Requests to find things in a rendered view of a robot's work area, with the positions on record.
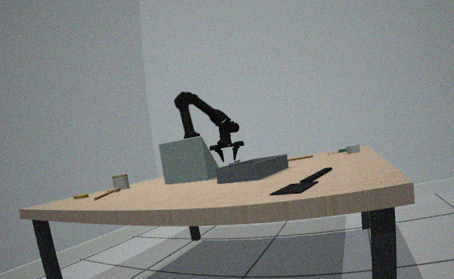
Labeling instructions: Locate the dark grey roasting tin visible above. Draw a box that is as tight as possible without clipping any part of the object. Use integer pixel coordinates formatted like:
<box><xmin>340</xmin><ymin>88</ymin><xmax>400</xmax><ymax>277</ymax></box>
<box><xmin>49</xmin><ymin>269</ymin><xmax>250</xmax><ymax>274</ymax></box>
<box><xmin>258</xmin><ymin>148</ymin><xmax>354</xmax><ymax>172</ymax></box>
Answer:
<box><xmin>215</xmin><ymin>154</ymin><xmax>289</xmax><ymax>184</ymax></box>

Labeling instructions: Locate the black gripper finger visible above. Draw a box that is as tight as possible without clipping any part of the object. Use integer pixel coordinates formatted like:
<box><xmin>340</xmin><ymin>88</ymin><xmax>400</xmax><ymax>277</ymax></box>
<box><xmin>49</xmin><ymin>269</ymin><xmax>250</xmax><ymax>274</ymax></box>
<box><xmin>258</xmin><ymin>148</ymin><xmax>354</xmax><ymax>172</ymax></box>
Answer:
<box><xmin>215</xmin><ymin>150</ymin><xmax>224</xmax><ymax>162</ymax></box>
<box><xmin>232</xmin><ymin>147</ymin><xmax>240</xmax><ymax>160</ymax></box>

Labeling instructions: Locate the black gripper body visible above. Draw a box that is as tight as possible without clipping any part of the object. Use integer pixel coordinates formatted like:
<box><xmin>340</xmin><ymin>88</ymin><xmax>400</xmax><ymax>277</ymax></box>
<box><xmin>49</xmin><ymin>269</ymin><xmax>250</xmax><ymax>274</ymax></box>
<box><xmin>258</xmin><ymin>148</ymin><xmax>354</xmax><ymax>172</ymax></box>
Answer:
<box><xmin>209</xmin><ymin>133</ymin><xmax>244</xmax><ymax>151</ymax></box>

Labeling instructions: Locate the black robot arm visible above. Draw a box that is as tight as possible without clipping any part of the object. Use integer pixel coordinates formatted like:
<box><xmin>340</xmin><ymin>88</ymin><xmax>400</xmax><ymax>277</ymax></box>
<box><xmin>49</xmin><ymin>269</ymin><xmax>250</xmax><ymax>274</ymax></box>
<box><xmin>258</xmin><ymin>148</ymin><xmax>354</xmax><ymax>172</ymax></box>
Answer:
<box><xmin>174</xmin><ymin>91</ymin><xmax>239</xmax><ymax>148</ymax></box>

